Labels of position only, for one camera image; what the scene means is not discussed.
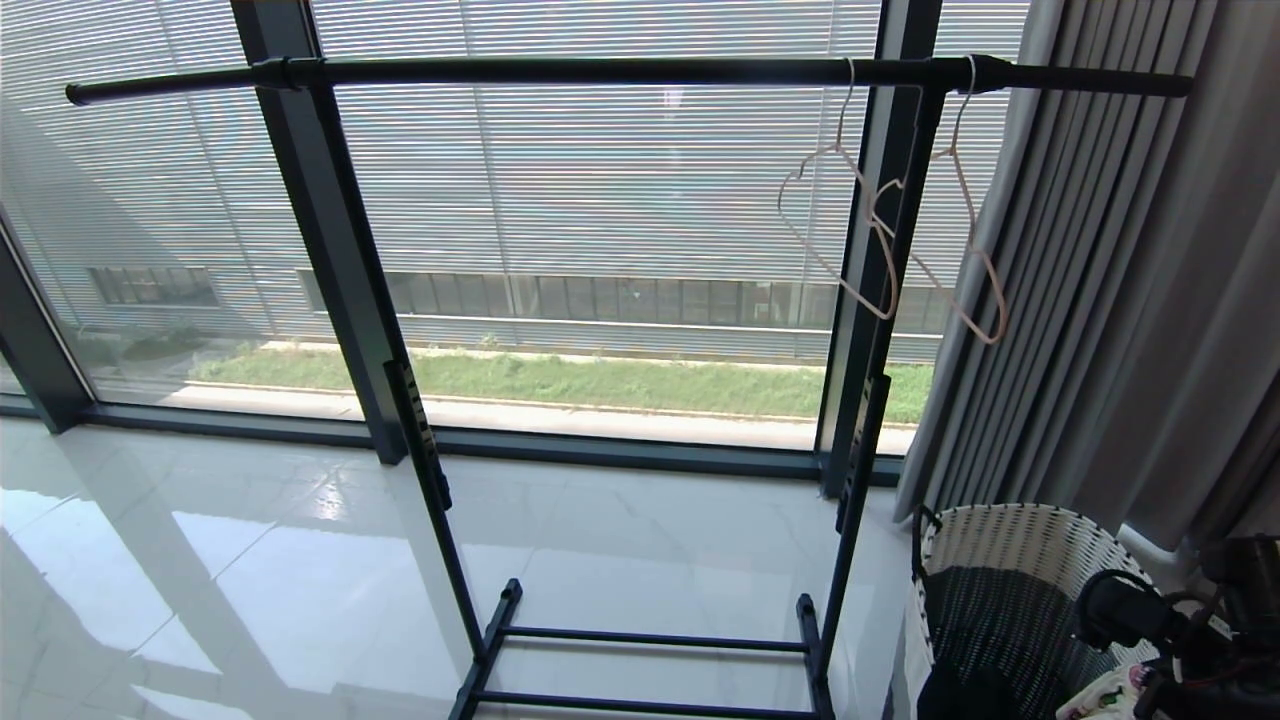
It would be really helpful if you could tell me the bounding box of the grey curtain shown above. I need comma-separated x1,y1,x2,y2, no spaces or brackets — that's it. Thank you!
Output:
893,0,1280,566

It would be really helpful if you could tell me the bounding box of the cream printed garment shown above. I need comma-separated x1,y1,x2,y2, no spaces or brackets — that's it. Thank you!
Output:
1055,660,1153,720

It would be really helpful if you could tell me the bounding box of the black clothes rack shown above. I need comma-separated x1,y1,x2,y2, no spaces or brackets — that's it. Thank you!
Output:
65,55,1194,720

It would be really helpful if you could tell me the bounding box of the window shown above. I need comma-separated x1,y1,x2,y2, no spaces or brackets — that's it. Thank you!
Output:
0,0,1033,491

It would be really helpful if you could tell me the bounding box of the pink clothes hanger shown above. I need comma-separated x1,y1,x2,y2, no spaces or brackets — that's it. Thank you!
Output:
777,58,901,322
866,58,1009,347

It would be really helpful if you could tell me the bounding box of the black t-shirt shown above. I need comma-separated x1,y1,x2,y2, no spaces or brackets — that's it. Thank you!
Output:
915,660,1013,720

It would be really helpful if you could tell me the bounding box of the white laundry basket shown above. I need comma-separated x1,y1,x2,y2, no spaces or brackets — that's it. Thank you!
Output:
903,502,1169,720

